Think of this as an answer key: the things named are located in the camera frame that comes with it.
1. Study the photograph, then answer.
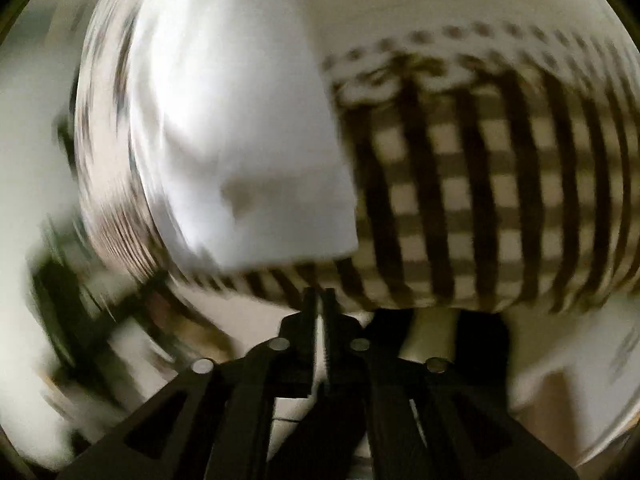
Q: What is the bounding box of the floral bed quilt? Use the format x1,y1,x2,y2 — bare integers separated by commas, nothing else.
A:
75,16,639,313

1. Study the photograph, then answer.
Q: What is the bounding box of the white cloth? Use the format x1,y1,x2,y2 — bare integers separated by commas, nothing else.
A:
128,0,358,273

